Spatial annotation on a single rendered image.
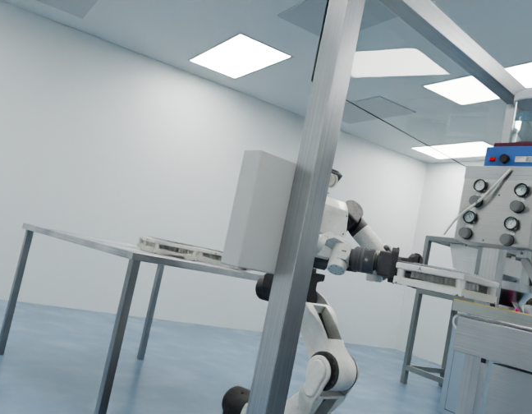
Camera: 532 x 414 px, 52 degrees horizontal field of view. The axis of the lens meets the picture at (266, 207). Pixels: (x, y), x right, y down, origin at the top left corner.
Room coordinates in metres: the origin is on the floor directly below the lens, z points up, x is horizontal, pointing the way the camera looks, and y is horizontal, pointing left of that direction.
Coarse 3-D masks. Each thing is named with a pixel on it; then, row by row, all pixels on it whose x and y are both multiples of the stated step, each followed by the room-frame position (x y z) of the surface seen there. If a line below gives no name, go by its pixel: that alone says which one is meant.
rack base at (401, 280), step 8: (400, 280) 1.81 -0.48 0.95; (408, 280) 1.79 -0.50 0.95; (416, 280) 1.77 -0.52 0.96; (424, 288) 1.74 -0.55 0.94; (432, 288) 1.72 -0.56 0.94; (440, 288) 1.70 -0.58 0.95; (448, 288) 1.68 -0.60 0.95; (456, 288) 1.66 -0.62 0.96; (464, 296) 1.66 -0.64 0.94; (472, 296) 1.70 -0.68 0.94; (480, 296) 1.73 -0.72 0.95; (488, 296) 1.77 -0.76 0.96
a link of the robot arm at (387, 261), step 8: (368, 248) 1.88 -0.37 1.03; (392, 248) 1.87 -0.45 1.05; (368, 256) 1.86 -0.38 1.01; (376, 256) 1.88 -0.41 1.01; (384, 256) 1.87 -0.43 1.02; (392, 256) 1.86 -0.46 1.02; (360, 264) 1.87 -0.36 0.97; (368, 264) 1.86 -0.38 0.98; (376, 264) 1.87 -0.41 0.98; (384, 264) 1.86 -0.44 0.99; (392, 264) 1.85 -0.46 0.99; (360, 272) 1.90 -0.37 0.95; (368, 272) 1.88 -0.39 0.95; (384, 272) 1.86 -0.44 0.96; (392, 272) 1.85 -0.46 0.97; (392, 280) 1.86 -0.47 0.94
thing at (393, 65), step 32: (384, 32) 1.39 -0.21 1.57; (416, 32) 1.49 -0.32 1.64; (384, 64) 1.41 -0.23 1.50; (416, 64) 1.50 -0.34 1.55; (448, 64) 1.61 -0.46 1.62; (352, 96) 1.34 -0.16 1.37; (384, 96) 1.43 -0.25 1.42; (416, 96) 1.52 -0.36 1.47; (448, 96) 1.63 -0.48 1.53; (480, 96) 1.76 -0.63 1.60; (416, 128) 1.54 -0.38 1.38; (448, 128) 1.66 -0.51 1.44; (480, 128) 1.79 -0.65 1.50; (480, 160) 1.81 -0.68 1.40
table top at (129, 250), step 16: (64, 240) 3.04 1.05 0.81; (80, 240) 2.87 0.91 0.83; (96, 240) 3.08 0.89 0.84; (112, 240) 3.93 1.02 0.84; (128, 256) 2.47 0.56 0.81; (144, 256) 2.49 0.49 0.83; (160, 256) 2.56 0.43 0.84; (208, 272) 2.73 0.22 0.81; (224, 272) 2.79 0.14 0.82; (240, 272) 2.86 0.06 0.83; (256, 272) 3.31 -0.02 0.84
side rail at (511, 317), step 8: (456, 304) 1.63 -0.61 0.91; (464, 304) 1.61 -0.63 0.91; (472, 304) 1.60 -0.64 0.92; (464, 312) 1.61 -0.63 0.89; (472, 312) 1.59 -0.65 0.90; (480, 312) 1.58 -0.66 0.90; (488, 312) 1.56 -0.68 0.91; (496, 312) 1.54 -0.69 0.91; (504, 312) 1.53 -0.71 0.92; (512, 312) 1.51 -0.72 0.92; (504, 320) 1.52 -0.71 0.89; (512, 320) 1.51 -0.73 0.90; (520, 320) 1.49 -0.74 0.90; (528, 320) 1.48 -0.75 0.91
